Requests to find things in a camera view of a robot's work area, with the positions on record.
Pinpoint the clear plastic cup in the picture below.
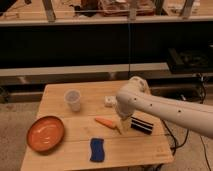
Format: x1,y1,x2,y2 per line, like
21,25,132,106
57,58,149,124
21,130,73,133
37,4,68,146
64,89,81,112

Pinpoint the orange pepper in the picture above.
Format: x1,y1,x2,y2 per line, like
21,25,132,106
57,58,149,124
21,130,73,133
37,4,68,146
95,117,119,131

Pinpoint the blue sponge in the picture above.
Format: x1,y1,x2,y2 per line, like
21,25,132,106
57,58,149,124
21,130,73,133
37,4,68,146
90,138,105,162

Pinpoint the black box on shelf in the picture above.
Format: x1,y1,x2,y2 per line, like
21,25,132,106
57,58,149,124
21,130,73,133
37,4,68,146
167,48,213,74

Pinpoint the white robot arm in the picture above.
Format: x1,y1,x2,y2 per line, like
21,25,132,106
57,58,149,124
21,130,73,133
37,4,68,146
116,76,213,139

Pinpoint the black striped box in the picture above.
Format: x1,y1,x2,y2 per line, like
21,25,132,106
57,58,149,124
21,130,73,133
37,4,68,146
131,117,154,135

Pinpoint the white plastic bottle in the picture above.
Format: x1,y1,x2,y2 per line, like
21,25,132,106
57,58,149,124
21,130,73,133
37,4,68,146
104,96,116,107

